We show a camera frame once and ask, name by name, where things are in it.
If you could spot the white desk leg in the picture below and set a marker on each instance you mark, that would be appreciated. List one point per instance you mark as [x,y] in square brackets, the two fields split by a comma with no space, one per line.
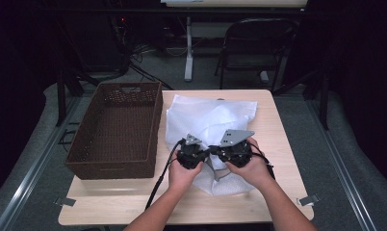
[189,57]

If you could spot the brown woven basket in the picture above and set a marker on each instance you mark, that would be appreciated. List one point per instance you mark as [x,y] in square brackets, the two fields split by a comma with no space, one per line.
[117,128]

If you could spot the person's left hand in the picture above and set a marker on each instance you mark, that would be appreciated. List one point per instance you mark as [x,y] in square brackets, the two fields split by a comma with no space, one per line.
[182,178]

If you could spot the dark equipment with red light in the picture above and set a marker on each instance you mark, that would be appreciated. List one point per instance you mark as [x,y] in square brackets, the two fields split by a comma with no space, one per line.
[119,38]

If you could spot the black stand leg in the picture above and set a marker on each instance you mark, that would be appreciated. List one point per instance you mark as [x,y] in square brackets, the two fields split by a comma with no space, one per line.
[324,102]
[61,96]

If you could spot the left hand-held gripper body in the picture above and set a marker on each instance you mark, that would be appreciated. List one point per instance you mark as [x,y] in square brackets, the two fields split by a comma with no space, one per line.
[190,155]

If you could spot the white desk foot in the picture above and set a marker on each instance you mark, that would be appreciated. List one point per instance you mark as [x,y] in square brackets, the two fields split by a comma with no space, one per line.
[264,77]

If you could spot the metal table clip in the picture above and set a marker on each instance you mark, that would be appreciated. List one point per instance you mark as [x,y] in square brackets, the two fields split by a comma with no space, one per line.
[308,200]
[64,201]

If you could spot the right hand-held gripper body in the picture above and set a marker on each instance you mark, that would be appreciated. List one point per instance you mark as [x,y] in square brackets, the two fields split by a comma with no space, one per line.
[236,141]

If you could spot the aluminium floor rail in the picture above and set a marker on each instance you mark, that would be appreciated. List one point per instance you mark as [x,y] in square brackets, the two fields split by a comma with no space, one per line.
[342,173]
[31,166]

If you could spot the white mesh laundry bag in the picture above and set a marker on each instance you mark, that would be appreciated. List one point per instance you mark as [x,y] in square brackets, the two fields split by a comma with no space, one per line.
[188,112]

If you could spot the person's right hand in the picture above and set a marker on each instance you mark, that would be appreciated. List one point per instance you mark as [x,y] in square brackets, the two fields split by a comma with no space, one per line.
[252,171]

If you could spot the black folding chair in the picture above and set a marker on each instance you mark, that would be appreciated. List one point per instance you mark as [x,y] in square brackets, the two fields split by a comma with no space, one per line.
[255,29]

